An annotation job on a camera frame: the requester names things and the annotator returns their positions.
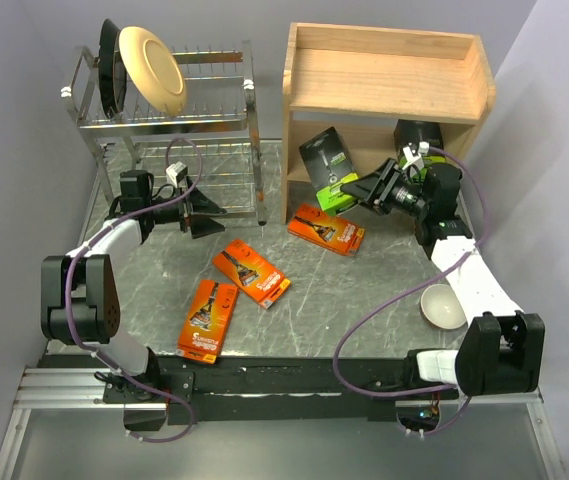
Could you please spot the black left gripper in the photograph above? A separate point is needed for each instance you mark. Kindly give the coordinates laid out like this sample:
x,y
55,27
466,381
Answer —
x,y
203,225

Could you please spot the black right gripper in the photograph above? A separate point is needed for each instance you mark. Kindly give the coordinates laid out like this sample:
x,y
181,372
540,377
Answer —
x,y
375,186

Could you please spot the black green razor box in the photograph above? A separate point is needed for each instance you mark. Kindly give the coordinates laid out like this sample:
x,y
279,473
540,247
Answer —
x,y
410,133
329,166

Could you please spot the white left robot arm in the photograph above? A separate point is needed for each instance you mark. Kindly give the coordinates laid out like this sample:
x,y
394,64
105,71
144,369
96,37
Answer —
x,y
79,298

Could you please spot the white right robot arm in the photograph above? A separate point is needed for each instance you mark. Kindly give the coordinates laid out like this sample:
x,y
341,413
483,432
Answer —
x,y
501,352

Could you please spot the wooden two-tier shelf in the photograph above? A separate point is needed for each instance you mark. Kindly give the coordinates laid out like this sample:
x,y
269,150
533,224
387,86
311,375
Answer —
x,y
357,79

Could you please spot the orange razor box right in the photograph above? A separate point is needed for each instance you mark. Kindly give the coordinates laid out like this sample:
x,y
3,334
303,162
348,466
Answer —
x,y
332,233

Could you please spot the orange razor box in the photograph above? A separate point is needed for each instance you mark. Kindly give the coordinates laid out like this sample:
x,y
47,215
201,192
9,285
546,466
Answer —
x,y
252,273
204,330
332,233

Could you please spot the orange razor box middle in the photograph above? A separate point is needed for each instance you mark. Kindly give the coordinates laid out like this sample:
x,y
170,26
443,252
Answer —
x,y
252,273

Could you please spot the chrome dish rack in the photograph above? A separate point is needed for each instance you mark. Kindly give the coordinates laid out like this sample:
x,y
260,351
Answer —
x,y
216,133

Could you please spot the orange razor box left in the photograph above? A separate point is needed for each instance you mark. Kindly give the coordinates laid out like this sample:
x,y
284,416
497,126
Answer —
x,y
204,330

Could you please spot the white small bowl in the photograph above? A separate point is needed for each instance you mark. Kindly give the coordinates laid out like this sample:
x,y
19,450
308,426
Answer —
x,y
440,306

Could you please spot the beige wooden plate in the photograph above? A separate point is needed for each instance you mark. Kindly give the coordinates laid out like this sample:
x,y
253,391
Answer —
x,y
153,70

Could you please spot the black plate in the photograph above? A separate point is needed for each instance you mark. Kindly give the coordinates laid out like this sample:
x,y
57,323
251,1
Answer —
x,y
112,74

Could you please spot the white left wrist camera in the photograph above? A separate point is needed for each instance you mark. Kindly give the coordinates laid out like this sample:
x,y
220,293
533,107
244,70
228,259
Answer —
x,y
176,173

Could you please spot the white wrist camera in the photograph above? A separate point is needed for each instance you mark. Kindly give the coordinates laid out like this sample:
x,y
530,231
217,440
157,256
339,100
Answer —
x,y
413,155
176,173

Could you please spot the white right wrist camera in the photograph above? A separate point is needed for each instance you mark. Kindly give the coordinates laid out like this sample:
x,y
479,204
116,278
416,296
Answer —
x,y
413,155

